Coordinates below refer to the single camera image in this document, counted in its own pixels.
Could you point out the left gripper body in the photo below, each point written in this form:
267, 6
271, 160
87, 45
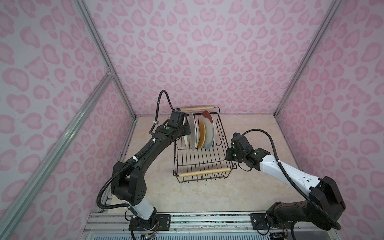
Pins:
184, 129

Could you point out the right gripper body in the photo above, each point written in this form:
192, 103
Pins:
234, 155

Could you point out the white plaid plate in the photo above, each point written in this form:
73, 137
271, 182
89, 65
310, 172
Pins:
193, 130

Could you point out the orange woven plate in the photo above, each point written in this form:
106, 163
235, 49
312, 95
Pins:
202, 135

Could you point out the large pink blue plate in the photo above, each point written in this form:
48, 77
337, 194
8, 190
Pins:
208, 120

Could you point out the black wire dish rack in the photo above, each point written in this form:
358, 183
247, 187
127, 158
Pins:
203, 165

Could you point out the cream blue plate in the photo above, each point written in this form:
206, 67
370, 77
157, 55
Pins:
188, 138

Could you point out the orange sunburst plate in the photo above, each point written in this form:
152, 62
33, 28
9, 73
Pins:
197, 133

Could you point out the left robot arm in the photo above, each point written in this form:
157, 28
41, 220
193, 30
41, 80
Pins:
128, 179

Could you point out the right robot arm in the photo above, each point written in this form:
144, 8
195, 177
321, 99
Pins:
322, 203

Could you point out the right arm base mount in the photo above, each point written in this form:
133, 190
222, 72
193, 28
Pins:
259, 222

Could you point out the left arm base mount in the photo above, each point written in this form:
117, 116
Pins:
158, 222

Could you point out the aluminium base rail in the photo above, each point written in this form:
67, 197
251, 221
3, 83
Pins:
206, 211

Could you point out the aluminium frame strut right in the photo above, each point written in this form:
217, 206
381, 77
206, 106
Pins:
331, 14

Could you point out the aluminium frame strut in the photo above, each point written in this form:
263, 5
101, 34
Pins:
64, 117
331, 14

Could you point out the aluminium frame strut left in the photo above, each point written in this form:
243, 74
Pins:
64, 117

